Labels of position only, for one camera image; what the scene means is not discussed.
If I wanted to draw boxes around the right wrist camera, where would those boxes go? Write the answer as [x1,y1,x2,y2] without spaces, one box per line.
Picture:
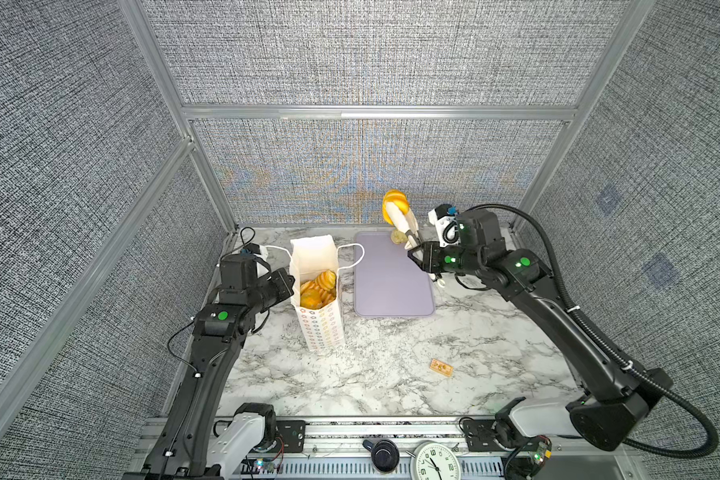
[428,204,503,247]

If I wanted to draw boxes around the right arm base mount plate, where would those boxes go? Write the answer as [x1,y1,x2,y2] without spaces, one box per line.
[458,417,511,453]

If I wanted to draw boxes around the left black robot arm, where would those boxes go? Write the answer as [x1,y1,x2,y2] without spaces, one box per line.
[122,257,295,479]

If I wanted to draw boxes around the pale crumbly square bread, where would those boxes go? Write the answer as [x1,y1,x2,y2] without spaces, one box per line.
[390,230,408,245]

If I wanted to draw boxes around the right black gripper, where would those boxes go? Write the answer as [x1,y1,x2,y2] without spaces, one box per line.
[408,239,487,279]

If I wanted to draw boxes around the white printed paper bag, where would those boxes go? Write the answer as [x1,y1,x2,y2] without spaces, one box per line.
[281,235,365,354]

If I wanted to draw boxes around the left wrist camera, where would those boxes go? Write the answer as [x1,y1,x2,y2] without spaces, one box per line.
[219,243,271,291]

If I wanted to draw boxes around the lavender tray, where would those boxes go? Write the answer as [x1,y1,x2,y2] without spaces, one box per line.
[354,230,435,318]

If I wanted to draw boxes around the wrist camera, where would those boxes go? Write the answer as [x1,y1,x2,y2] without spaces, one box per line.
[428,204,503,247]
[219,243,271,291]

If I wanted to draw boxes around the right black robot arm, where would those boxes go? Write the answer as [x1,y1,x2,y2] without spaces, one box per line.
[382,199,672,451]

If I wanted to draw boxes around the ridged yellow spiral bread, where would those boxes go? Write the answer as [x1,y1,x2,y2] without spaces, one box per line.
[315,270,337,293]

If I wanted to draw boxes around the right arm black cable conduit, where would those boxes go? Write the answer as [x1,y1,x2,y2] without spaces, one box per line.
[467,203,720,460]

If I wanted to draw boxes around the small yellow croissant bread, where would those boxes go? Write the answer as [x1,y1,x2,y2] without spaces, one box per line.
[382,189,410,225]

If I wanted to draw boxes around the white analog clock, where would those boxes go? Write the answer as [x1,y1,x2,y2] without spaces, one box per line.
[410,442,463,480]

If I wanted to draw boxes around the black round knob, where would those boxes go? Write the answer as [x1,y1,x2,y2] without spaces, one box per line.
[362,439,400,474]

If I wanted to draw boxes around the sesame bun bread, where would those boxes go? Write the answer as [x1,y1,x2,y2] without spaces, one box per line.
[300,281,330,310]

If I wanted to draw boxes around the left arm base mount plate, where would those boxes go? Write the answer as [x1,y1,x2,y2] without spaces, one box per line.
[249,420,306,457]

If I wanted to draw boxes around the small orange candy wrapper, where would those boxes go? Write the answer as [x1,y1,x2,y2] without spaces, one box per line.
[429,359,454,378]

